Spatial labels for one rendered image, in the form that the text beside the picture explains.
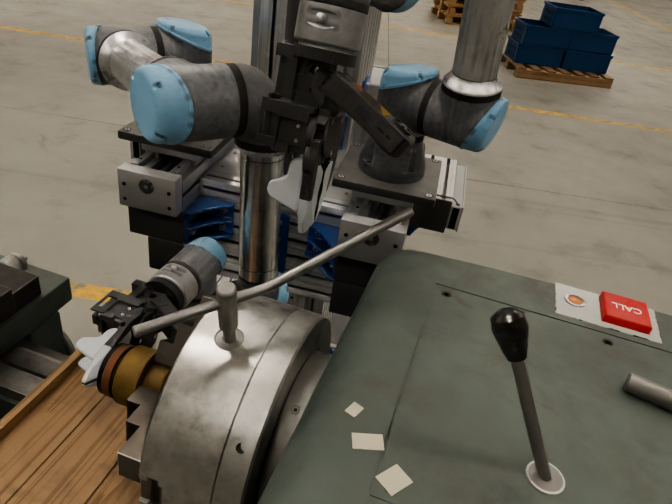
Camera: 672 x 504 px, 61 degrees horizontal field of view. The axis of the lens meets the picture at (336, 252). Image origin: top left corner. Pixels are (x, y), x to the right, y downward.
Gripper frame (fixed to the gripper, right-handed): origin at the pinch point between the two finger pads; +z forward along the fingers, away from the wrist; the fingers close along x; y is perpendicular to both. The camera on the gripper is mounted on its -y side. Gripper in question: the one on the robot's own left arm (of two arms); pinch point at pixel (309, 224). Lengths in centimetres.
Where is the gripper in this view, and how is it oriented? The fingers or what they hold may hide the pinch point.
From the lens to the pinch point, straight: 69.8
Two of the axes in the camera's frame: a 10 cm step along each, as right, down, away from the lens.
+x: -2.7, 2.7, -9.3
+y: -9.4, -2.8, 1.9
